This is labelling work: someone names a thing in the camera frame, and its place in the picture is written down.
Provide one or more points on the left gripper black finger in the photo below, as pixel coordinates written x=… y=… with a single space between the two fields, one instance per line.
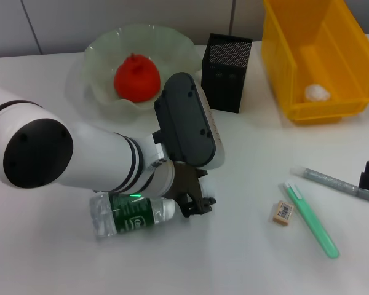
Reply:
x=207 y=205
x=190 y=209

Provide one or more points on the grey marker pen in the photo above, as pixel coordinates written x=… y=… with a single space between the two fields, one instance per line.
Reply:
x=326 y=179

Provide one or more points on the white paper ball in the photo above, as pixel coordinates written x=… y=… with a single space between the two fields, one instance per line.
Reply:
x=316 y=92

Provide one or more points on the black mesh pen holder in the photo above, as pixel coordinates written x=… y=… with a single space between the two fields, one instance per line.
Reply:
x=227 y=70

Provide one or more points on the clear green-label water bottle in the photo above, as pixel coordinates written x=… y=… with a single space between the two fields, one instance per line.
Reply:
x=132 y=215

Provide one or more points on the beige eraser with barcode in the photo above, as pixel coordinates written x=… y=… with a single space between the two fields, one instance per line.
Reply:
x=283 y=213

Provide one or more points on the green pen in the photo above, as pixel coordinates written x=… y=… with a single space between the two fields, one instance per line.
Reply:
x=310 y=218

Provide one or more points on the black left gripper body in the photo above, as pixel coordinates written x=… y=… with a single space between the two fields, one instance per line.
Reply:
x=186 y=184

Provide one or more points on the orange ribbed fruit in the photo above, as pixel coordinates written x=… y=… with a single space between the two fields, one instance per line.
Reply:
x=138 y=80

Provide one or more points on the green glass fruit plate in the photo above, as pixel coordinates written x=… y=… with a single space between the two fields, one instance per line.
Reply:
x=172 y=49

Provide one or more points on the yellow plastic storage bin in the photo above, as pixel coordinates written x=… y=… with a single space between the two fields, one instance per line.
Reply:
x=326 y=61

